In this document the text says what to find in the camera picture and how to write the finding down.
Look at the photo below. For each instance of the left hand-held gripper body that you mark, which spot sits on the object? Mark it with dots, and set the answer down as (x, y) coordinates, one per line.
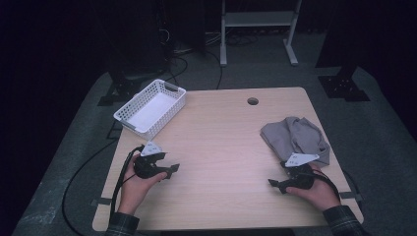
(146, 168)

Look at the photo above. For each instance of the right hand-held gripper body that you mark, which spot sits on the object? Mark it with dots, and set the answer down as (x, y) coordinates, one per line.
(301, 180)

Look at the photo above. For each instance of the grey pants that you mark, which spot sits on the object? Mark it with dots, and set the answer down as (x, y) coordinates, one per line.
(295, 137)

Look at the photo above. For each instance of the white perforated plastic basket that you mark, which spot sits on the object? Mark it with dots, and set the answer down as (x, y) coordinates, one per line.
(150, 113)

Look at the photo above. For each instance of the person's right hand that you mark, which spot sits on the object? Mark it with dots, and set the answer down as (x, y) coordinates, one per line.
(319, 195)

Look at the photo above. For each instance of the person's left hand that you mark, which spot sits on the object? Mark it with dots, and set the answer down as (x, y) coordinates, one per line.
(134, 193)

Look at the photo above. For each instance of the grey tape strip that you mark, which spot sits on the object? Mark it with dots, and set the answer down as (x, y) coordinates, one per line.
(101, 201)
(350, 196)

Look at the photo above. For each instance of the black tape square outline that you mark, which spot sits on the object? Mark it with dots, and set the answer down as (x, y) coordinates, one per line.
(109, 131)

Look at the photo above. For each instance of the black stand base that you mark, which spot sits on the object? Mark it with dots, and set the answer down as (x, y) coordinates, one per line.
(123, 88)
(344, 87)

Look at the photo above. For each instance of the white metal stand frame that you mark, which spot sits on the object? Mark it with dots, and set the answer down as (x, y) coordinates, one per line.
(259, 19)

